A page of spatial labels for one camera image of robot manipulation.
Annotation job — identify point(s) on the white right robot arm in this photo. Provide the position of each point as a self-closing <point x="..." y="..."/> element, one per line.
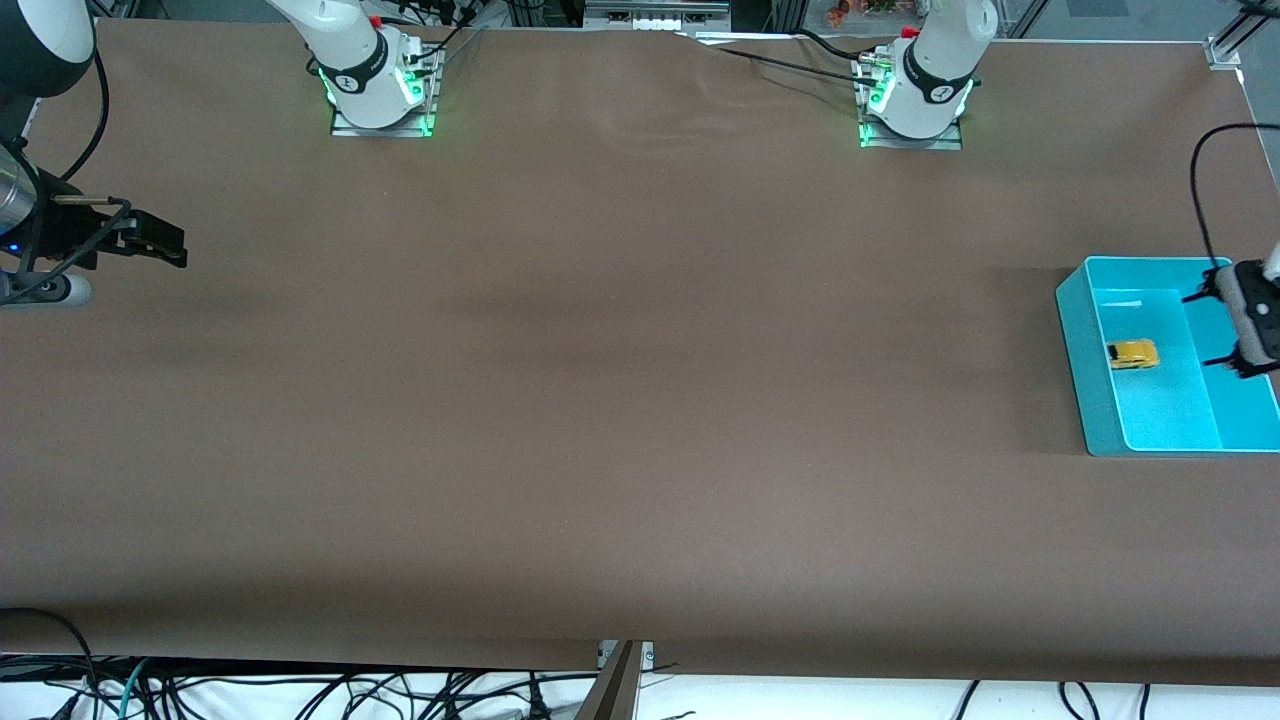
<point x="350" y="50"/>

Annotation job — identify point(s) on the aluminium frame post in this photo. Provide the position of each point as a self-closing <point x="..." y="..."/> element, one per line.
<point x="615" y="690"/>

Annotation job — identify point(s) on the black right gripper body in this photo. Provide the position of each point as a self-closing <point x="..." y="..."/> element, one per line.
<point x="68" y="237"/>

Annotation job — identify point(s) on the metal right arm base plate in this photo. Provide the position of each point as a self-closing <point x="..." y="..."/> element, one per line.
<point x="345" y="129"/>

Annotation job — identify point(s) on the yellow beetle toy car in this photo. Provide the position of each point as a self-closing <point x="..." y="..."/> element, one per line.
<point x="1133" y="354"/>

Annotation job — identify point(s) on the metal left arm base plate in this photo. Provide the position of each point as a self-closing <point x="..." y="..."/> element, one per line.
<point x="955" y="143"/>

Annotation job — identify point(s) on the cyan plastic bin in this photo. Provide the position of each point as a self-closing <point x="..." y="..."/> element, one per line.
<point x="1160" y="410"/>

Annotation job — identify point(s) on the orange decorative item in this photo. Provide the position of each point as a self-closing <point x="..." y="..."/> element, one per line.
<point x="850" y="12"/>

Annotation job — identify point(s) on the white power strip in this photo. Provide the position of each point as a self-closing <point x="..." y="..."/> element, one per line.
<point x="650" y="22"/>

